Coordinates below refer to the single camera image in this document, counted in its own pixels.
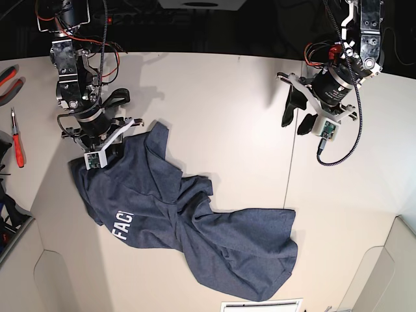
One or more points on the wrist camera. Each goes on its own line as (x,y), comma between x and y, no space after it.
(325,128)
(95,159)

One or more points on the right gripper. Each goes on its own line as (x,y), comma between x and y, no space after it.
(102,131)

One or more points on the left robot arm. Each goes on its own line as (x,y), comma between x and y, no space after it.
(343,64)

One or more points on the orange grey pliers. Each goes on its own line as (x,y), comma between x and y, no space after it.
(13,84)

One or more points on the orange handled screwdriver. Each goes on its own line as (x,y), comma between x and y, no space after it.
(17,146)

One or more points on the blue t-shirt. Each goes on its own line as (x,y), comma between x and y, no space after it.
(147,202)

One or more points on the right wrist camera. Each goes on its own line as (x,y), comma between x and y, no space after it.
(95,159)

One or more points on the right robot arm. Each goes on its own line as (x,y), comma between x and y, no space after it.
(80,85)

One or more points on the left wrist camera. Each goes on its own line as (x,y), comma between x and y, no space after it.
(325,128)

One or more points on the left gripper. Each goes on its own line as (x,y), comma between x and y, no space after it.
(329,87)

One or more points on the black power strip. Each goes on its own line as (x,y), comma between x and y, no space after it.
(171,18)

